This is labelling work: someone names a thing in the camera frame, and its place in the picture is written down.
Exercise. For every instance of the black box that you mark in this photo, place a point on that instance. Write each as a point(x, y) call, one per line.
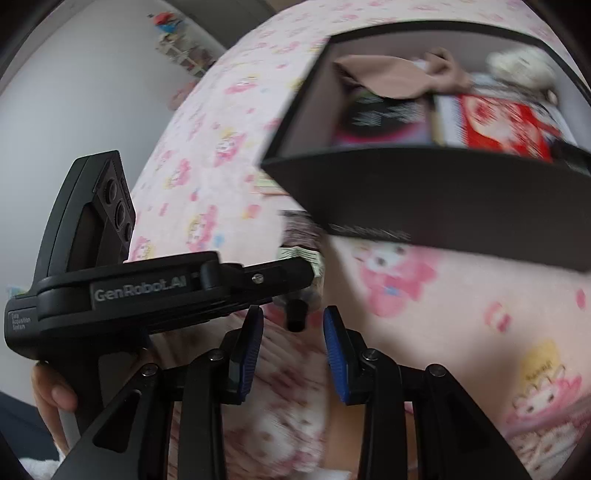
point(415, 198)

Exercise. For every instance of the white shelf with toys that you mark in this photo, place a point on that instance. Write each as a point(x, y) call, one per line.
point(182, 50)

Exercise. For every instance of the black and pink packet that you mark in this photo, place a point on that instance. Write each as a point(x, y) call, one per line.
point(378, 115)

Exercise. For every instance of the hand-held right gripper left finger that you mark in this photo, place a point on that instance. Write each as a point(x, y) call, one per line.
point(249, 355)

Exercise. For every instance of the person's left hand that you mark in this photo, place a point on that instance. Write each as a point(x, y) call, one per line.
point(53, 387)

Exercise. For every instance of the red and white packet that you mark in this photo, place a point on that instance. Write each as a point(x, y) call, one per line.
point(498, 122)

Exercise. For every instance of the dark cloth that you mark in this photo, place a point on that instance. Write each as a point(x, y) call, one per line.
point(23, 424)

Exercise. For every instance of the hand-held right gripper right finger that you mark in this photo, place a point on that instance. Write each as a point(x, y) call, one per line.
point(334, 355)

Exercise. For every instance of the dark brown tube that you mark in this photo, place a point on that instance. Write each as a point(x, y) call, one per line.
point(300, 240)

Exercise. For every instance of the cream plush toy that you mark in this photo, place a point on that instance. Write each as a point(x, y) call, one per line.
point(521, 64)

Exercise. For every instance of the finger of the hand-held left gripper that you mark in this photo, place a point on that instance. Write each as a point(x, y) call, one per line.
point(272, 279)

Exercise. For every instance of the pink printed blanket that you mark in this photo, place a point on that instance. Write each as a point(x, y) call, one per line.
point(461, 300)

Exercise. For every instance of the beige cloth with blue prints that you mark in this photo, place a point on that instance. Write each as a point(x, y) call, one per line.
point(392, 74)

